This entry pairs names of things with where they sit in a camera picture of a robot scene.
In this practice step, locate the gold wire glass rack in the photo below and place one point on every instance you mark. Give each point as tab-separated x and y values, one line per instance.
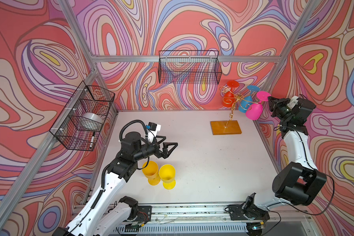
238	97

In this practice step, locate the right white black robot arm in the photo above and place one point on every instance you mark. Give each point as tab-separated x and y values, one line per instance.
300	181

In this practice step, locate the yellow wine glass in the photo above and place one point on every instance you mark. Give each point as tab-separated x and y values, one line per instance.
151	172
167	175

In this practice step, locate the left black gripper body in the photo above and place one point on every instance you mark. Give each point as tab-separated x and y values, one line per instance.
153	150

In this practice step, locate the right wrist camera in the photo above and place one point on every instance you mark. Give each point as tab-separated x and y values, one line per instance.
293	102

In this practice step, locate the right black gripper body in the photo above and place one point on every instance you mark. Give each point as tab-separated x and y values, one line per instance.
280	107

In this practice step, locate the black wire basket back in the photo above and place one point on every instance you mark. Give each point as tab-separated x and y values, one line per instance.
189	67

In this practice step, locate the silver tape roll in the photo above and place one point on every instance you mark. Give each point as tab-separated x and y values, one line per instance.
90	122

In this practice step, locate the blue wine glass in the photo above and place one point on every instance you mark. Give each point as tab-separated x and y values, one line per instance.
247	101

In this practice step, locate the orange wooden rack base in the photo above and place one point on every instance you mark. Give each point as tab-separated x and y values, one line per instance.
225	127

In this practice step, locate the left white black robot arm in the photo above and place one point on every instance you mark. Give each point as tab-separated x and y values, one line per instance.
95	219

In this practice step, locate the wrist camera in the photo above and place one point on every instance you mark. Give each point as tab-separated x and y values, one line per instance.
293	102
152	130

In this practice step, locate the black wire basket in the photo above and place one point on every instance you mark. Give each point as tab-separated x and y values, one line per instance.
85	99
189	67

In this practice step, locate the red wine glass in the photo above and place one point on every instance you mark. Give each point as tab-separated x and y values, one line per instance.
229	95

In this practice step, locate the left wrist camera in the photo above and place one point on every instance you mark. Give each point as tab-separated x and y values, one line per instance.
152	130

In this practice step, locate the black marker pen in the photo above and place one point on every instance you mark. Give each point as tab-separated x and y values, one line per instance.
92	141

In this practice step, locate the magenta wine glass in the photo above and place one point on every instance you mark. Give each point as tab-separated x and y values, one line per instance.
255	110

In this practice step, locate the aluminium frame rail base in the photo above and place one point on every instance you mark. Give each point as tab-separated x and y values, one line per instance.
214	219

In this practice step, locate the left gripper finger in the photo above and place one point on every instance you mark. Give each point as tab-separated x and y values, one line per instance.
160	139
168	148

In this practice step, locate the black wire basket left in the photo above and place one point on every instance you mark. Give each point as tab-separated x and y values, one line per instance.
85	99

